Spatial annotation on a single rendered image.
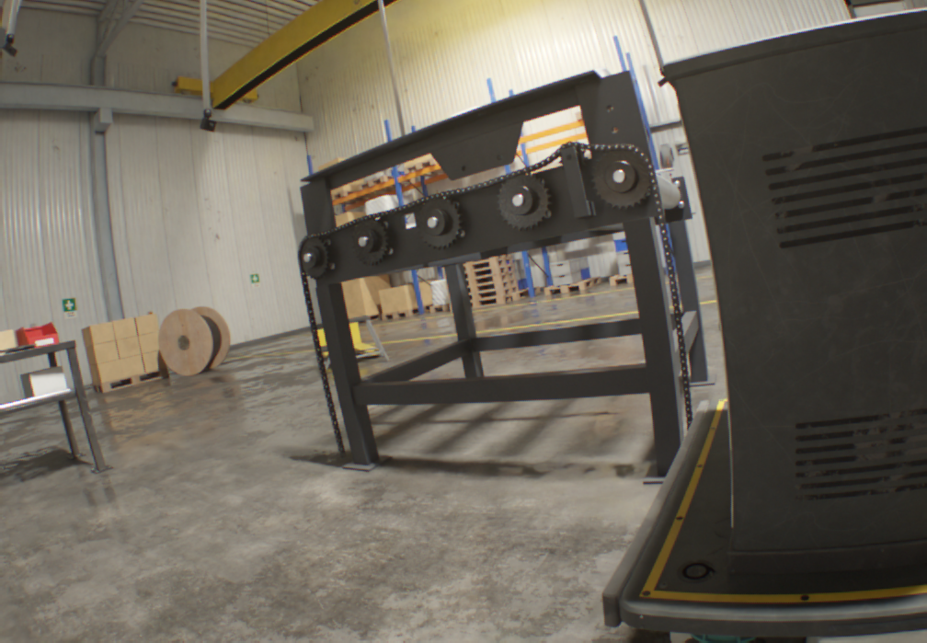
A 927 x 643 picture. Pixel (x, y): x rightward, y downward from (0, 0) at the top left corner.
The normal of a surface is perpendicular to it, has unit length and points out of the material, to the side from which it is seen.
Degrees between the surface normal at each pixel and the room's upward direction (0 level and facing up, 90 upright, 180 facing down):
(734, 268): 90
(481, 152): 90
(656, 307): 90
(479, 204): 90
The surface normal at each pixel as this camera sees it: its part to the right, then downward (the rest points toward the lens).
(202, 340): -0.04, 0.05
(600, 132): -0.51, 0.13
